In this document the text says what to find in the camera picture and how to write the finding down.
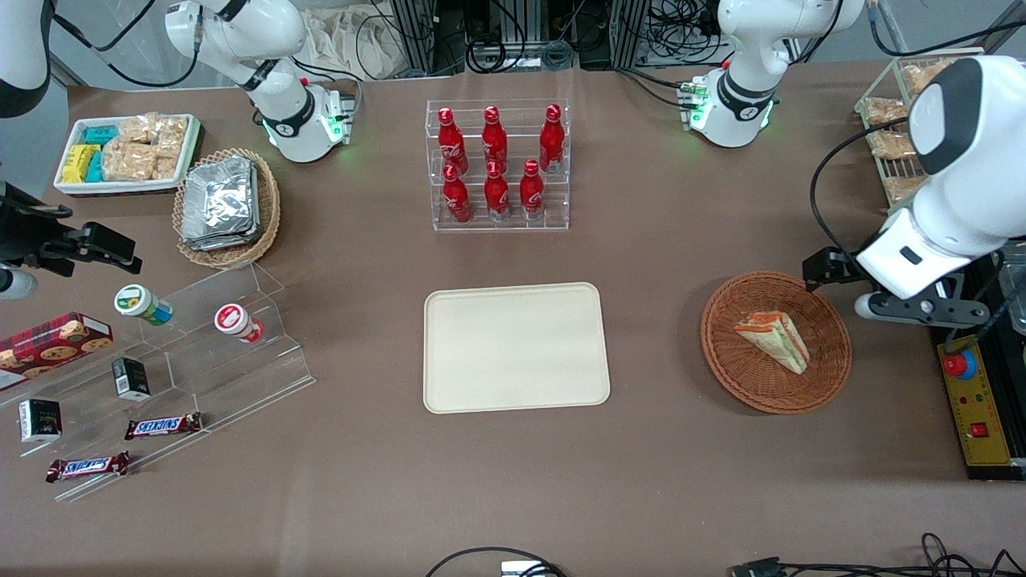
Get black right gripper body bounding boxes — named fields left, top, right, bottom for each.
left=0, top=183, right=79, bottom=271

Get triangular sandwich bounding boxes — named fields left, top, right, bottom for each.
left=733, top=311, right=810, bottom=376

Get white rectangular snack tray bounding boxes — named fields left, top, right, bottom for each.
left=53, top=114, right=202, bottom=198

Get brown round wicker basket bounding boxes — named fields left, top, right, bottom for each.
left=700, top=272, right=853, bottom=415

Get light oval wicker basket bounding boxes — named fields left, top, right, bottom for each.
left=172, top=147, right=282, bottom=269

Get cream plastic tray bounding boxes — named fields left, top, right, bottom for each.
left=422, top=282, right=612, bottom=415

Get green lid snack cup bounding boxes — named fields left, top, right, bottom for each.
left=114, top=284, right=175, bottom=327

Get clear bag of fried snacks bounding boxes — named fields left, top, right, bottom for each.
left=883, top=176, right=931, bottom=206
left=864, top=96, right=911, bottom=127
left=868, top=130, right=923, bottom=160
left=899, top=61, right=959, bottom=99

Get red cookie box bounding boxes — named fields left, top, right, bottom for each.
left=0, top=312, right=115, bottom=392

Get yellow snack pack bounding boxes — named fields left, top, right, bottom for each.
left=61, top=144, right=101, bottom=184

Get clear plastic container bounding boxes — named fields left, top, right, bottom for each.
left=996, top=243, right=1026, bottom=335

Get silver foil pouch stack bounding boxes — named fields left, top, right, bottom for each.
left=180, top=156, right=262, bottom=252

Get small black carton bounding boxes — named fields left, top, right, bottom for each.
left=18, top=398, right=63, bottom=444
left=111, top=357, right=152, bottom=402

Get red lid snack cup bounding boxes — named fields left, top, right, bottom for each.
left=214, top=303, right=266, bottom=345

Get yellow control panel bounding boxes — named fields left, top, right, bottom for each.
left=936, top=335, right=1016, bottom=468

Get black appliance box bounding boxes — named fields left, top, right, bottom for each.
left=934, top=240, right=1026, bottom=482

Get clear acrylic stepped display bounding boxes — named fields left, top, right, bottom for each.
left=0, top=260, right=317, bottom=504

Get Snickers chocolate bar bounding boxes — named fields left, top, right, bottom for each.
left=46, top=451, right=131, bottom=484
left=124, top=412, right=204, bottom=442

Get red cola bottle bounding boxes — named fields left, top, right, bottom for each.
left=437, top=107, right=469, bottom=174
left=442, top=163, right=473, bottom=224
left=539, top=103, right=566, bottom=175
left=519, top=159, right=546, bottom=221
left=484, top=160, right=511, bottom=223
left=482, top=105, right=509, bottom=170

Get white cloth bag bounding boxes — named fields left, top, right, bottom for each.
left=303, top=6, right=406, bottom=83

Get clear acrylic bottle rack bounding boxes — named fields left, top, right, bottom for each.
left=426, top=99, right=571, bottom=233

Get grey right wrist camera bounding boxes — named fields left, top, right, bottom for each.
left=0, top=267, right=38, bottom=302

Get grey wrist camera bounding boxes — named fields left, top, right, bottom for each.
left=0, top=267, right=38, bottom=302
left=854, top=290, right=992, bottom=328

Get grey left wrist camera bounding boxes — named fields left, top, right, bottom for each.
left=854, top=290, right=992, bottom=328

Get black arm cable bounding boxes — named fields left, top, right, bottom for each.
left=809, top=117, right=915, bottom=265

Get white wire rack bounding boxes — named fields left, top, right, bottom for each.
left=854, top=46, right=987, bottom=217

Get black tangled cables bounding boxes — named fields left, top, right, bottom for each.
left=782, top=531, right=1026, bottom=577

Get black looped table cable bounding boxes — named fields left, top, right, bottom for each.
left=424, top=547, right=570, bottom=577

